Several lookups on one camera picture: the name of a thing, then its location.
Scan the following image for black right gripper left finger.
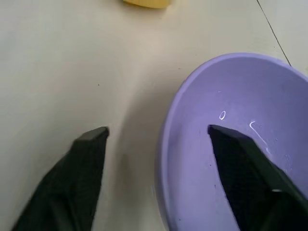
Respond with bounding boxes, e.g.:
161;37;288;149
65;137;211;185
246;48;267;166
11;126;110;231

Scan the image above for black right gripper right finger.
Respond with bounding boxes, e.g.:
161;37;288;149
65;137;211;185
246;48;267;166
207;124;308;231

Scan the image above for purple plastic bowl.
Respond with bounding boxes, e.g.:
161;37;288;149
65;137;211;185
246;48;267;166
157;52;308;231

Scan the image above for yellow bottle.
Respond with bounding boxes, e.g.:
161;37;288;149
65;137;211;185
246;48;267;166
122;0;172;9

